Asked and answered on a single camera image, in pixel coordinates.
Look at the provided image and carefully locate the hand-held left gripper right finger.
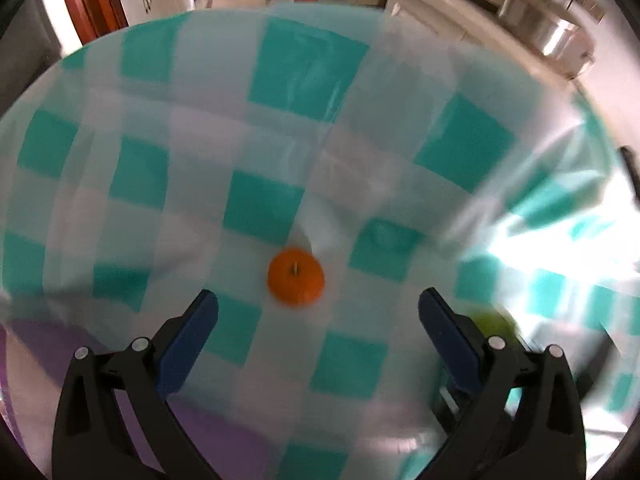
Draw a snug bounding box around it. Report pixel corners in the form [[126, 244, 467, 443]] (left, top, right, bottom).
[[417, 287, 587, 480]]

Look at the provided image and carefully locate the teal white checked tablecloth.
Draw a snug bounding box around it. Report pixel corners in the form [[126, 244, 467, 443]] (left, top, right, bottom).
[[0, 1, 638, 480]]

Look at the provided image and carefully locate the orange tangerine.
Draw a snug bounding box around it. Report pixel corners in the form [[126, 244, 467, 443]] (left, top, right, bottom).
[[267, 247, 326, 308]]

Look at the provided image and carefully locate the large metal pot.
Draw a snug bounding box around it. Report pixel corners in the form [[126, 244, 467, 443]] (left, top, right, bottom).
[[496, 0, 597, 80]]

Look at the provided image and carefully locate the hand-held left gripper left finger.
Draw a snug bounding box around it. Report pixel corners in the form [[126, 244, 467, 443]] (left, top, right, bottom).
[[51, 289, 220, 480]]

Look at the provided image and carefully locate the white kitchen counter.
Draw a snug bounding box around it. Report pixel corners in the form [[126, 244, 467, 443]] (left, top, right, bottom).
[[384, 0, 593, 93]]

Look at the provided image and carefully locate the large green apple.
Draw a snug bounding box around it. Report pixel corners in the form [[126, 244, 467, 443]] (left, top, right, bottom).
[[472, 310, 522, 352]]

